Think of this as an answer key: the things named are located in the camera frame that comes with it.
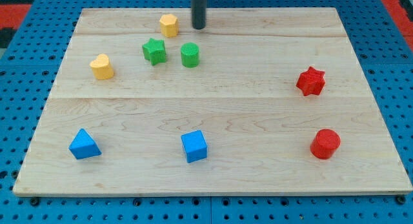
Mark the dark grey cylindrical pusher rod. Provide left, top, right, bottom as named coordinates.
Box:
left=191, top=0, right=207, bottom=30

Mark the yellow hexagon block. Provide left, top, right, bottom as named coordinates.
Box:
left=159, top=14, right=179, bottom=37

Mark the yellow heart block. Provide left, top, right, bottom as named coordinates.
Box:
left=89, top=54, right=114, bottom=80

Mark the green cylinder block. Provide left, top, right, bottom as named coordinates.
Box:
left=180, top=43, right=199, bottom=68

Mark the green star block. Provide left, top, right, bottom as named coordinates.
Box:
left=142, top=38, right=166, bottom=66

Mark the light wooden board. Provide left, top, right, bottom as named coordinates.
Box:
left=14, top=8, right=412, bottom=198

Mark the red star block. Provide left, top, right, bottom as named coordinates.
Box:
left=296, top=66, right=325, bottom=96

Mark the blue cube block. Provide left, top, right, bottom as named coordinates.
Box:
left=181, top=130, right=208, bottom=163

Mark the blue triangle block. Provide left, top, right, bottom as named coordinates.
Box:
left=68, top=128, right=101, bottom=159

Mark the red cylinder block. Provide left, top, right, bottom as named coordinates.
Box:
left=310, top=128, right=341, bottom=159

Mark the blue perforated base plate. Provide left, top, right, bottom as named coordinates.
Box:
left=1, top=0, right=412, bottom=223

